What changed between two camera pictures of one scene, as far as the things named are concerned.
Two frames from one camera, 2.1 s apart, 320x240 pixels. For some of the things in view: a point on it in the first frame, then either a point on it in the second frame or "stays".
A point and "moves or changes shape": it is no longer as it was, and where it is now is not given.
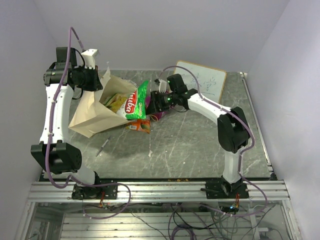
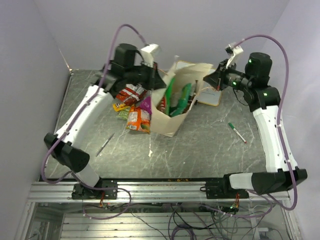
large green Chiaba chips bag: (133, 107) moves or changes shape
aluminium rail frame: (162, 210) stays
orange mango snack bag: (143, 125) stays
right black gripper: (155, 106) to (217, 79)
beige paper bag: (90, 116) to (195, 74)
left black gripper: (96, 84) to (155, 81)
